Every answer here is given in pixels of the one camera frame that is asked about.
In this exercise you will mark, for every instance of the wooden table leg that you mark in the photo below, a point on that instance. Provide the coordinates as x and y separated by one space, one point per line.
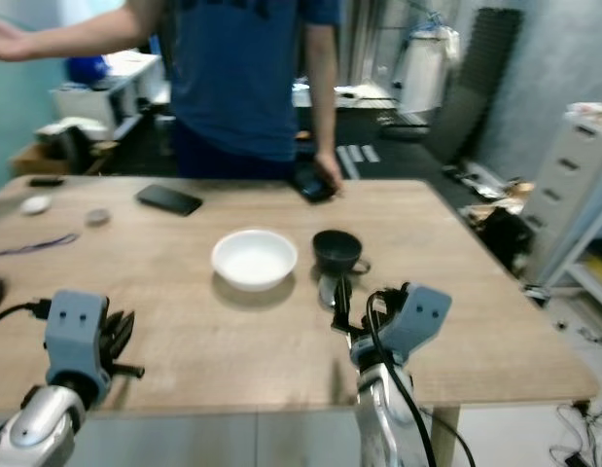
444 438

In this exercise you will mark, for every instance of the silver metal spoon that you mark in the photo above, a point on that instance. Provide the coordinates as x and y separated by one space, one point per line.
328 292

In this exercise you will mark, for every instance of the person's left forearm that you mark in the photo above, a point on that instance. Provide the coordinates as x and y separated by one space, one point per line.
322 92

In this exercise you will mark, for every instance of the small white round object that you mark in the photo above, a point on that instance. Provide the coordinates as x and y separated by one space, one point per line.
36 204

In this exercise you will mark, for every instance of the dark grey foam panel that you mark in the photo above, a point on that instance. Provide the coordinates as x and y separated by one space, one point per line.
476 83

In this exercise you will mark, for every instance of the blue round object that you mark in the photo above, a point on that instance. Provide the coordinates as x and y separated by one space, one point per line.
87 68

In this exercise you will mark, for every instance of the person's right forearm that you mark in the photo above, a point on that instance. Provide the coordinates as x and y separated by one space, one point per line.
91 34

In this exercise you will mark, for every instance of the black bag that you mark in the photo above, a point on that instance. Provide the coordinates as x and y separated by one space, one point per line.
507 235

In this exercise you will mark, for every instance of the white ceramic bowl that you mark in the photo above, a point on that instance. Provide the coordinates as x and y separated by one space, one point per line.
254 259

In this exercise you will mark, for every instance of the person's right hand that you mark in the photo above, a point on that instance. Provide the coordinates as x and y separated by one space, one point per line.
9 41

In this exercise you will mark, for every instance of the small grey round object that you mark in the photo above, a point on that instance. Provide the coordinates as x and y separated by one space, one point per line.
97 216

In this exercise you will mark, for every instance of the black smartphone lying flat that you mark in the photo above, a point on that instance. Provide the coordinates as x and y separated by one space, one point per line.
168 199

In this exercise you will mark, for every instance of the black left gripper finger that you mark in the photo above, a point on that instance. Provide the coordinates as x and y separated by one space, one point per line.
112 339
127 333

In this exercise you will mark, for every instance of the black phone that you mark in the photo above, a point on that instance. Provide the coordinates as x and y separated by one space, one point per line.
308 187

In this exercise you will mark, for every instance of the person's left hand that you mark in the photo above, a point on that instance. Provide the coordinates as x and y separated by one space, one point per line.
328 171

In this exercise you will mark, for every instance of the white covered machine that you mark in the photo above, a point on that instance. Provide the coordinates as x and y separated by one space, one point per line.
425 66

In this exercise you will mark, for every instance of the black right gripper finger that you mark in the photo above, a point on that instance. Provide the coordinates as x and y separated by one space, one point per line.
348 302
337 306

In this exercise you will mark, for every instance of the white drawer cabinet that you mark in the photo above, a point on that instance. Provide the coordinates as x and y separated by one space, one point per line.
568 185

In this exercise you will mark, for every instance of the person's torso in blue shirt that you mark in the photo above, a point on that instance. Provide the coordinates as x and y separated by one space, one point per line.
237 88

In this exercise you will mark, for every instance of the small flat black object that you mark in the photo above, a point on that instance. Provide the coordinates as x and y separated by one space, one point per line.
46 182

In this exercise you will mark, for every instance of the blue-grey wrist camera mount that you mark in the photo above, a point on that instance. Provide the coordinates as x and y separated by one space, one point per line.
422 316
77 326

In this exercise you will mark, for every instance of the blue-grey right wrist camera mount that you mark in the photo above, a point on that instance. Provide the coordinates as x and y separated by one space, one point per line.
422 316

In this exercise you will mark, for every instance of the brown cardboard box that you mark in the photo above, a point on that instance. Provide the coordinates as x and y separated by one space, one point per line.
38 161

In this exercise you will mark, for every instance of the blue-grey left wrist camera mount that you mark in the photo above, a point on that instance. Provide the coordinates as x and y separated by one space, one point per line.
77 326

